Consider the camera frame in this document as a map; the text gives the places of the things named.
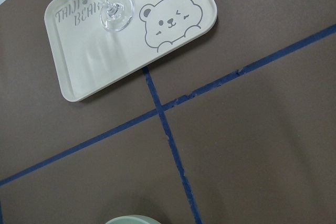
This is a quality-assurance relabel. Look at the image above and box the light green bowl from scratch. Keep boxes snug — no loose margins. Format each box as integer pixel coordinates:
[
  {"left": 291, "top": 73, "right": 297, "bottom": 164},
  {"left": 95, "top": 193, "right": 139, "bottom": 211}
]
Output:
[{"left": 106, "top": 215, "right": 160, "bottom": 224}]

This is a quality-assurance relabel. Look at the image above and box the cream bear serving tray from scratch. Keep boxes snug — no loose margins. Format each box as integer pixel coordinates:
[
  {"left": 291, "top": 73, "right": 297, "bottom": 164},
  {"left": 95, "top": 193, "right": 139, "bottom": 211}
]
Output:
[{"left": 44, "top": 0, "right": 217, "bottom": 102}]

